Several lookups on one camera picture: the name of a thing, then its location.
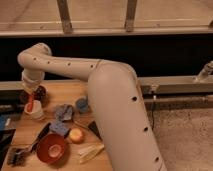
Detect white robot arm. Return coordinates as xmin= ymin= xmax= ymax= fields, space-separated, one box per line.
xmin=17 ymin=43 xmax=167 ymax=171

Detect blue sponge piece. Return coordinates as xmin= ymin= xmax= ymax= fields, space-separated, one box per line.
xmin=49 ymin=120 xmax=69 ymax=136

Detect white paper cup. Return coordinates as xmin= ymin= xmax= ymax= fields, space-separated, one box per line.
xmin=24 ymin=100 xmax=44 ymax=120

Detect black handled brush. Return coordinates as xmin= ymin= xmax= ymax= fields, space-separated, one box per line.
xmin=7 ymin=123 xmax=50 ymax=166

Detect blue crumpled cloth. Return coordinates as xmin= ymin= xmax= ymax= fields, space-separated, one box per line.
xmin=55 ymin=104 xmax=73 ymax=121

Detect yellow red apple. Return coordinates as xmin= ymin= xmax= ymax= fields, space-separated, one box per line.
xmin=69 ymin=128 xmax=84 ymax=144

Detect black rectangular block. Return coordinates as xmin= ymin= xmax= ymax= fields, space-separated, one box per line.
xmin=88 ymin=121 xmax=101 ymax=139

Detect dark maroon bowl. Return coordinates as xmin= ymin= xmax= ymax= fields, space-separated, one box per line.
xmin=19 ymin=85 xmax=48 ymax=105

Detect red pepper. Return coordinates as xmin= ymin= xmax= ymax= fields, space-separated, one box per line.
xmin=27 ymin=93 xmax=34 ymax=112

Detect red bowl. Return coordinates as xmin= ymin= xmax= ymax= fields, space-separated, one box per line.
xmin=36 ymin=133 xmax=66 ymax=164

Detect small blue cup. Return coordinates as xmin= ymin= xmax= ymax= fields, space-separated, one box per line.
xmin=75 ymin=98 xmax=89 ymax=113

